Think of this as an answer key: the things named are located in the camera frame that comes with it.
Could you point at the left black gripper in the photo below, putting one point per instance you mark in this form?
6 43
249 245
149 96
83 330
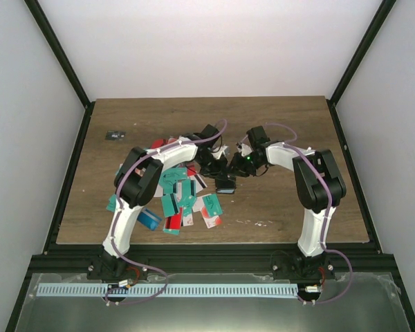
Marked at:
218 169

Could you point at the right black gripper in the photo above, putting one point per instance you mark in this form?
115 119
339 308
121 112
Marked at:
238 167

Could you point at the black card holder wallet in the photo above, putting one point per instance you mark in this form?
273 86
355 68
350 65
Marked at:
225 184

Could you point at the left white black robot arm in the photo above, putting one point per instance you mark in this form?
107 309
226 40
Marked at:
137 180

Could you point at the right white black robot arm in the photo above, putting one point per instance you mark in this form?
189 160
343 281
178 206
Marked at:
319 183

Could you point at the teal VIP card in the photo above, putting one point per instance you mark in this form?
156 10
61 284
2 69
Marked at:
212 205

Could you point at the teal card centre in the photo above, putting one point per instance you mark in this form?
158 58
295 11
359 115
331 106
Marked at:
171 176

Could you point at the white red circle card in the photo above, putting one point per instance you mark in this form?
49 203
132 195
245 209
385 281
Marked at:
210 221

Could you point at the red card black stripe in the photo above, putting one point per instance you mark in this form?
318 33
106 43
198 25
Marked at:
159 143

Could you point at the blue card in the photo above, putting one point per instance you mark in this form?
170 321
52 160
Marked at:
150 220

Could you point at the small black tag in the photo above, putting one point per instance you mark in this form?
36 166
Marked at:
115 135

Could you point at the light blue slotted strip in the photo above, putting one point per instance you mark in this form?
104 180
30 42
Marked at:
170 290

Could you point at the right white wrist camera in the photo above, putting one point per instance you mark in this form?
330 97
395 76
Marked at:
244 149

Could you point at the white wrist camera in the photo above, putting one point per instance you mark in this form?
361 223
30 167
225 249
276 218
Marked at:
244 149
222 151

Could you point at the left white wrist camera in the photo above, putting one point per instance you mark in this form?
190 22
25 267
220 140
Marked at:
222 151

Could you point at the black front rail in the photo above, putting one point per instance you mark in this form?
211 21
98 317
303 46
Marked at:
213 258

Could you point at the right black frame post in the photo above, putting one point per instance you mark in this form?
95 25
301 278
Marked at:
367 40

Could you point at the black frame post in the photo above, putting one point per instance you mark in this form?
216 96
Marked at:
367 40
50 36

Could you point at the left black frame post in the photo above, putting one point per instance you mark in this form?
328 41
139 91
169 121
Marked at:
50 36

